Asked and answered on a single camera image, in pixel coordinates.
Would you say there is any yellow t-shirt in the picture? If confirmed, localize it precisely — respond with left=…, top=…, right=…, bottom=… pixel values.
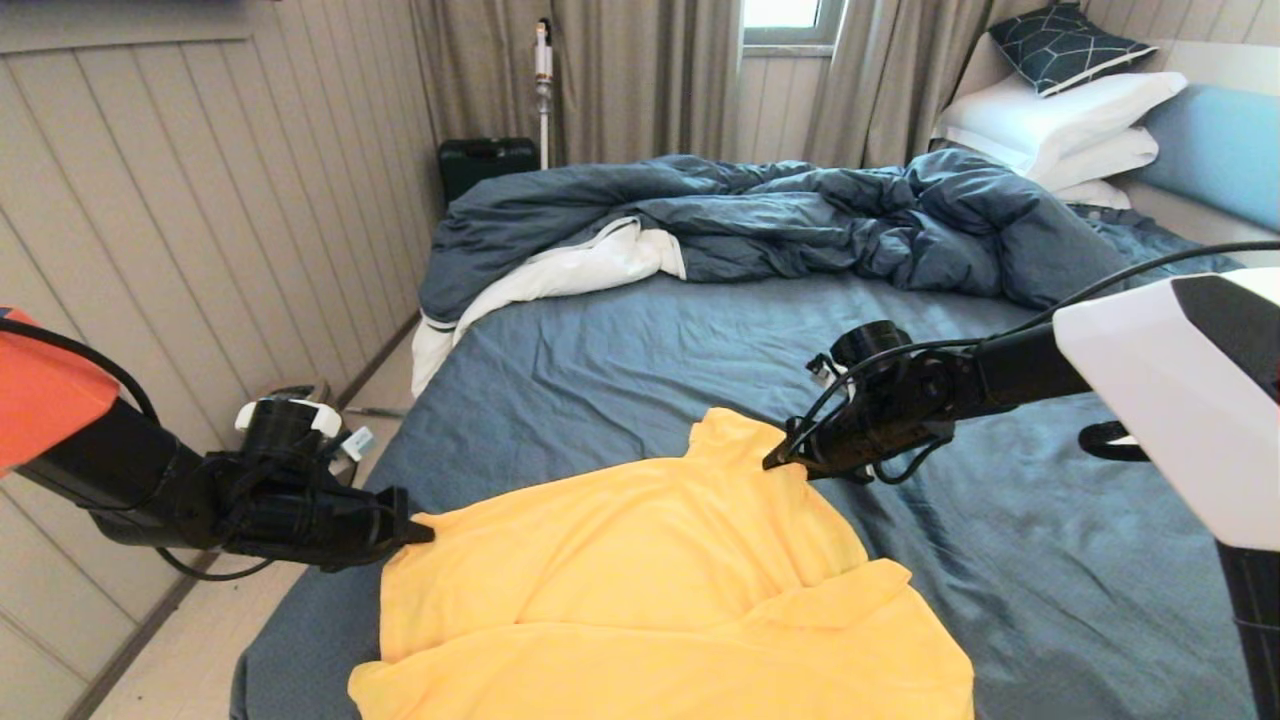
left=348, top=407, right=976, bottom=720

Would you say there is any dark blue bed sheet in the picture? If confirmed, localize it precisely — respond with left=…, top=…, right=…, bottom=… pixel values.
left=232, top=205, right=1280, bottom=720

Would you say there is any crumpled dark blue duvet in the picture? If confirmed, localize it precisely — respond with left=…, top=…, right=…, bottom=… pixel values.
left=418, top=150, right=1143, bottom=327

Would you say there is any white duvet lining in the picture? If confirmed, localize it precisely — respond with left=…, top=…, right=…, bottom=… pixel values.
left=411, top=218, right=687, bottom=401

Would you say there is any small white pillow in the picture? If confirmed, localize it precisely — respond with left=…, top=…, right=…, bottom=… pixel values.
left=1048, top=180, right=1131, bottom=212

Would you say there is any flat white pillow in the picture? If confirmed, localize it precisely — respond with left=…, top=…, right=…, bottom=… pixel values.
left=1020, top=128, right=1158, bottom=195

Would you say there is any narrow beige curtain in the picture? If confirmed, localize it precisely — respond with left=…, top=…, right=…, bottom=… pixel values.
left=800, top=0, right=1056, bottom=173

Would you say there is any large white pillow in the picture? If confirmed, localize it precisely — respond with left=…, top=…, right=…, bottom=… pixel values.
left=930, top=72, right=1187, bottom=181

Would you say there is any dark green hard case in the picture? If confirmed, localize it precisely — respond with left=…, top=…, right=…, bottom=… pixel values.
left=438, top=140, right=541, bottom=209

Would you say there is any wide beige curtain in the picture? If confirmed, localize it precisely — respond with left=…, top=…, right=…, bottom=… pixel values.
left=408, top=0, right=741, bottom=171

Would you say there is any dark geometric pattern cushion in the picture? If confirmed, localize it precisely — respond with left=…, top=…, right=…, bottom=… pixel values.
left=985, top=5, right=1156, bottom=100

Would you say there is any light blue headboard pad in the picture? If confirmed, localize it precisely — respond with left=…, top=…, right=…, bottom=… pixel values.
left=1133, top=87, right=1280, bottom=237

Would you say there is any white stick vacuum cleaner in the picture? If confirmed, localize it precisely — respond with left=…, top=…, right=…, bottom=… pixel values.
left=533, top=22, right=556, bottom=173

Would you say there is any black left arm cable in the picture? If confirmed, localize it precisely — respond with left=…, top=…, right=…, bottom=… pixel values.
left=0, top=315, right=401, bottom=584

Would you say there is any window with grey frame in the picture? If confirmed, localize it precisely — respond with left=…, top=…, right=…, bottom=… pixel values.
left=738, top=0, right=846, bottom=53

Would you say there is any beige headboard frame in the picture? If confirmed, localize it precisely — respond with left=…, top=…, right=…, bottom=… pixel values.
left=945, top=38, right=1280, bottom=269

